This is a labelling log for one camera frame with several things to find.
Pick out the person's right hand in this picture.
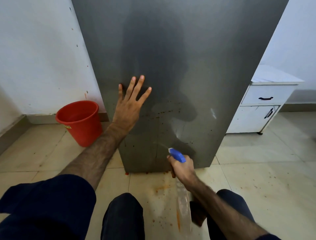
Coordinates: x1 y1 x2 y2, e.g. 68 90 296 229
167 155 198 190

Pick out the person's left hand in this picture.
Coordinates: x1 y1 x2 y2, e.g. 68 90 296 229
111 75 152 139

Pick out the spray bottle blue trigger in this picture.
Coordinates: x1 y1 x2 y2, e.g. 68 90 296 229
168 147 193 240

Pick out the red plastic bucket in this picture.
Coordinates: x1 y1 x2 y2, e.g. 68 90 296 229
55 100 104 148

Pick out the plain silver refrigerator door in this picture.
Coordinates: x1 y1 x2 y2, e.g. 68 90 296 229
71 0 290 173

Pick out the person's right forearm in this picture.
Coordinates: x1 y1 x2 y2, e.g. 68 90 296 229
189 182 268 240

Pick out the person's right trouser leg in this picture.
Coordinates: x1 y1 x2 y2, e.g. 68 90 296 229
207 189 256 240

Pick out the person's trouser leg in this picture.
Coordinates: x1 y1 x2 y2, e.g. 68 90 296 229
207 189 256 240
100 193 145 240

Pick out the person's left trouser leg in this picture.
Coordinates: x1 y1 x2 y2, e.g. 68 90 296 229
100 193 145 240

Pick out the dark blue right sleeve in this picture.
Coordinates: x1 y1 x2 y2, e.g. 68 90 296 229
255 233 282 240

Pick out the dark blue sleeve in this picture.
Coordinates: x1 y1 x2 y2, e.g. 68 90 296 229
255 233 282 240
0 174 97 240

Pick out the small white cabinet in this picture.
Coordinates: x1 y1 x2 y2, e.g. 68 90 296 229
226 65 305 135

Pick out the dark blue left sleeve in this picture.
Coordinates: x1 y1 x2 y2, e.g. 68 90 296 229
0 174 97 240

